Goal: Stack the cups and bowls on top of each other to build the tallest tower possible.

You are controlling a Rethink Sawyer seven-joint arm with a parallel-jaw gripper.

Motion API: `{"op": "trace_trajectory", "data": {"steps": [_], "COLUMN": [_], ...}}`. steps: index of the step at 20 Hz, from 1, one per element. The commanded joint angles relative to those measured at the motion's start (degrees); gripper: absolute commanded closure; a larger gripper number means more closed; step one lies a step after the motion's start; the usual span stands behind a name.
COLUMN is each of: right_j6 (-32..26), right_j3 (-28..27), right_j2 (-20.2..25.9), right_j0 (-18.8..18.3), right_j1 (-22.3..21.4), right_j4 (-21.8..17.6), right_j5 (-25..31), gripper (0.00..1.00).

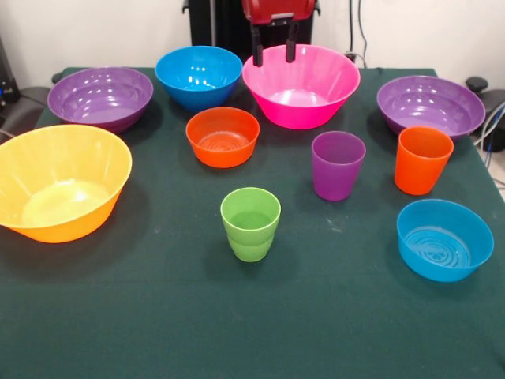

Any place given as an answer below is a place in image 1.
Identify pink plastic bowl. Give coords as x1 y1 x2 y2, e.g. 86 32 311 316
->
241 43 361 130

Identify grey wall cable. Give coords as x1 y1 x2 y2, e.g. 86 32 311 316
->
357 0 368 62

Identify purple plastic cup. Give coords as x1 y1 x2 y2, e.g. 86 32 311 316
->
311 130 367 202

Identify dark green table cloth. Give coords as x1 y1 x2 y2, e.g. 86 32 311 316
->
0 66 505 379

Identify white cable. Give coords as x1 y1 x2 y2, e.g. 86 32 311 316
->
473 102 505 148

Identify purple plastic bowl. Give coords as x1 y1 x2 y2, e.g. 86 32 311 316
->
376 75 487 143
47 66 155 134

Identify black round knob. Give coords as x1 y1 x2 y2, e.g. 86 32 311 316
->
465 77 490 95

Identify orange plastic bowl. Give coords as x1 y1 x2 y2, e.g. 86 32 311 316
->
185 107 261 169

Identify deep blue plastic bowl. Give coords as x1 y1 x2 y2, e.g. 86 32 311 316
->
154 45 244 113

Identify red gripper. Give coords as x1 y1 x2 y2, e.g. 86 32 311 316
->
241 0 319 66

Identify yellow plastic bowl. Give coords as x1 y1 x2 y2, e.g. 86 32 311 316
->
0 124 133 244

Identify black device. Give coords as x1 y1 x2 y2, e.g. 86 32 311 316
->
0 35 21 107

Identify low blue plastic bowl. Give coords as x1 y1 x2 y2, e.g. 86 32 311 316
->
396 198 495 283

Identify blue cable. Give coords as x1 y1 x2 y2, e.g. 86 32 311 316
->
483 100 505 154

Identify orange plastic cup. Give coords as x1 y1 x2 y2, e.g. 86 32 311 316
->
394 126 455 197

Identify green plastic cup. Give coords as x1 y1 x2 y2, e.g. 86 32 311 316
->
219 186 282 263

